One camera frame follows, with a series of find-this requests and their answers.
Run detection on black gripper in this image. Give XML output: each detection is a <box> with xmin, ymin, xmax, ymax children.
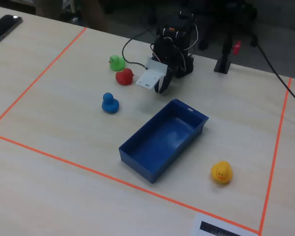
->
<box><xmin>152</xmin><ymin>36</ymin><xmax>181</xmax><ymax>94</ymax></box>

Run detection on green rubber duck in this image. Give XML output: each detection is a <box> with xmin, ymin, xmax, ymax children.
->
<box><xmin>109</xmin><ymin>55</ymin><xmax>126</xmax><ymax>72</ymax></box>

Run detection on red rubber duck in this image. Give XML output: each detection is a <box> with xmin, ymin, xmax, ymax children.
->
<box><xmin>115</xmin><ymin>68</ymin><xmax>135</xmax><ymax>86</ymax></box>

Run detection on blue rubber duck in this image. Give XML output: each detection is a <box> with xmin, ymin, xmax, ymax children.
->
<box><xmin>101</xmin><ymin>92</ymin><xmax>120</xmax><ymax>114</ymax></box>

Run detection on blue plastic box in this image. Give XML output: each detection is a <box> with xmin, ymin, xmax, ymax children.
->
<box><xmin>118</xmin><ymin>98</ymin><xmax>209</xmax><ymax>184</ymax></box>

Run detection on yellow rubber duck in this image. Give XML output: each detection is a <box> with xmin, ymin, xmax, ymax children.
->
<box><xmin>210</xmin><ymin>161</ymin><xmax>234</xmax><ymax>185</ymax></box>

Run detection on black clamp stand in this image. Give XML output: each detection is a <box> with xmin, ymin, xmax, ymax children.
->
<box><xmin>213</xmin><ymin>34</ymin><xmax>233</xmax><ymax>74</ymax></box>

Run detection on red clamp knob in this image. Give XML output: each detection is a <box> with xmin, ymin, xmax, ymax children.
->
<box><xmin>232</xmin><ymin>41</ymin><xmax>242</xmax><ymax>55</ymax></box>

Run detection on orange tape line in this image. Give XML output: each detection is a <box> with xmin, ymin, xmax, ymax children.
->
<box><xmin>259</xmin><ymin>77</ymin><xmax>293</xmax><ymax>235</ymax></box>
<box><xmin>0</xmin><ymin>132</ymin><xmax>261</xmax><ymax>234</ymax></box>
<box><xmin>0</xmin><ymin>27</ymin><xmax>88</xmax><ymax>131</ymax></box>

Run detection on white paper with barcode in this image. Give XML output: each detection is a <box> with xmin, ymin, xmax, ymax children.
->
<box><xmin>190</xmin><ymin>213</ymin><xmax>259</xmax><ymax>236</ymax></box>

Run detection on black smartphone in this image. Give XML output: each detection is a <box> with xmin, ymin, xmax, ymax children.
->
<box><xmin>0</xmin><ymin>14</ymin><xmax>24</xmax><ymax>44</ymax></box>

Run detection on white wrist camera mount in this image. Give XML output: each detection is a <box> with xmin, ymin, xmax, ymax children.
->
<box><xmin>135</xmin><ymin>56</ymin><xmax>170</xmax><ymax>90</ymax></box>

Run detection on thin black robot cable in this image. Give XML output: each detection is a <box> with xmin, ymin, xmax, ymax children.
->
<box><xmin>122</xmin><ymin>29</ymin><xmax>160</xmax><ymax>67</ymax></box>

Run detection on white robot wire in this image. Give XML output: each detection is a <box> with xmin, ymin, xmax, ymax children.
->
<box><xmin>184</xmin><ymin>24</ymin><xmax>199</xmax><ymax>56</ymax></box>

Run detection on thick black cable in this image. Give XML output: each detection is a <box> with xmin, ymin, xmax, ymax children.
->
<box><xmin>254</xmin><ymin>40</ymin><xmax>295</xmax><ymax>110</ymax></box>

